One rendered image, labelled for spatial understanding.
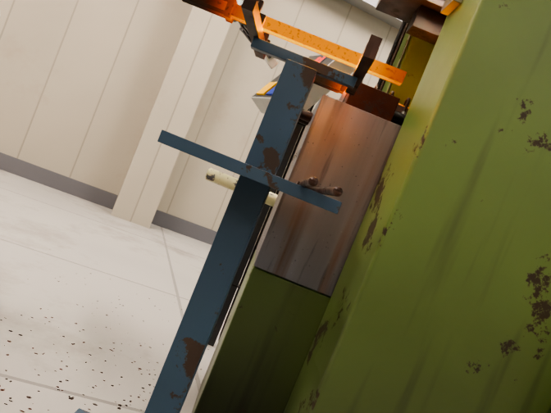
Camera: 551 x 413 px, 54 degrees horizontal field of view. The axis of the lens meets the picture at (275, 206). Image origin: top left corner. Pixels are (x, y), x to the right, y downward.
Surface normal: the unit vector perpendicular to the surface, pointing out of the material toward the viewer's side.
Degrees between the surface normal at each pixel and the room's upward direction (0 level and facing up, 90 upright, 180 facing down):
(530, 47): 90
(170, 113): 90
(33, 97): 90
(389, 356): 90
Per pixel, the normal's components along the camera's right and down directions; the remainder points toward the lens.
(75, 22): 0.24, 0.14
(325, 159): 0.01, 0.04
